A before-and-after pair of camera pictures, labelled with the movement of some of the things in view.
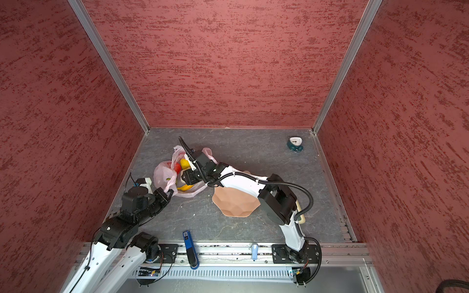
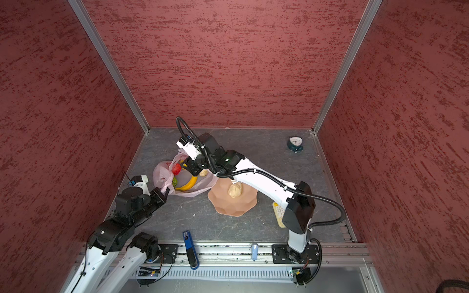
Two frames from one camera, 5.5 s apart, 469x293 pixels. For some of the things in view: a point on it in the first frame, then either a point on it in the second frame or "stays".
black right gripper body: [194, 176] → [199, 165]
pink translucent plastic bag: [167, 180] stays
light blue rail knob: [254, 251] stays
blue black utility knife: [192, 257] stays
